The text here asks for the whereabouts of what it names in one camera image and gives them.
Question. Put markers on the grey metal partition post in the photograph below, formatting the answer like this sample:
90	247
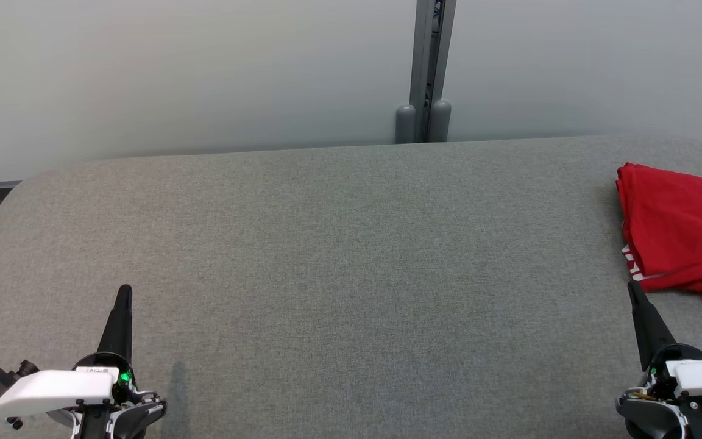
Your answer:
419	49

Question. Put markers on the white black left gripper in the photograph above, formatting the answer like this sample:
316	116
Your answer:
52	390

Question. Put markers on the red white basketball jersey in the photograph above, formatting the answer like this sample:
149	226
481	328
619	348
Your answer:
680	219

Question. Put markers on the grey cylindrical partition foot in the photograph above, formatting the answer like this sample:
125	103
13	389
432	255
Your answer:
405	125
440	122

